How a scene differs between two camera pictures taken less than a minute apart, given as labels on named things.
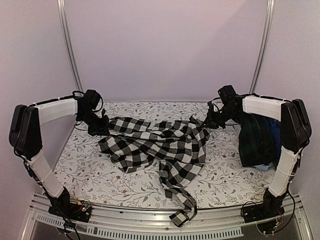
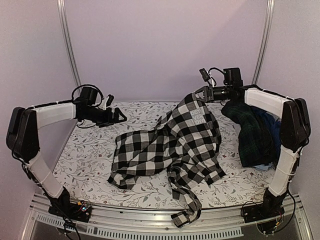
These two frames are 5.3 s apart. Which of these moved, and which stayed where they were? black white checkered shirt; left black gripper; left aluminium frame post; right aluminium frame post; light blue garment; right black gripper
Moved: black white checkered shirt; right black gripper; left black gripper
Stayed: right aluminium frame post; left aluminium frame post; light blue garment
